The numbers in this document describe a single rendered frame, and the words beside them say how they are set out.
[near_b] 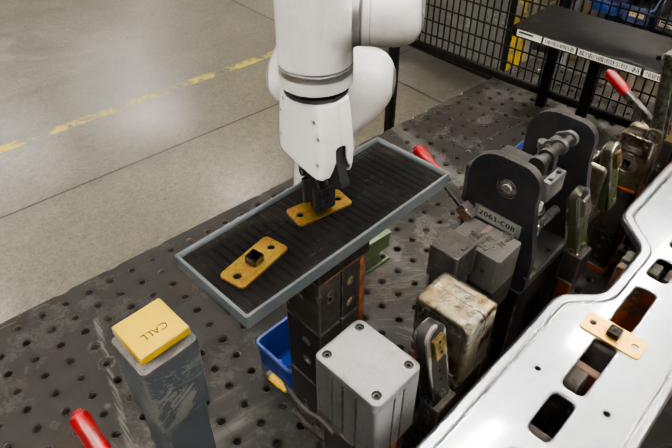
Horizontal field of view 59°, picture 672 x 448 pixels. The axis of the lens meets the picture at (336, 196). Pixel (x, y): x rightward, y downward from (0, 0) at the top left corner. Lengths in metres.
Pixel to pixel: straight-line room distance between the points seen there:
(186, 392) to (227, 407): 0.43
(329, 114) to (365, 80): 0.40
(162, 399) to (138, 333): 0.08
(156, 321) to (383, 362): 0.25
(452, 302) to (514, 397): 0.14
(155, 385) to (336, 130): 0.34
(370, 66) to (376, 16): 0.45
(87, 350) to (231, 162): 1.78
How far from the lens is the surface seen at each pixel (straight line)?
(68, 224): 2.77
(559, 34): 1.71
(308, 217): 0.77
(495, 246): 0.88
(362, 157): 0.88
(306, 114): 0.67
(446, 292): 0.80
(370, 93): 1.05
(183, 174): 2.89
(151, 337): 0.66
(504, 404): 0.81
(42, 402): 1.26
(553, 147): 0.92
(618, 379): 0.88
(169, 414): 0.73
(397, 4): 0.61
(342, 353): 0.69
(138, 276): 1.40
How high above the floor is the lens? 1.66
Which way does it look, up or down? 38 degrees down
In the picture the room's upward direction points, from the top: straight up
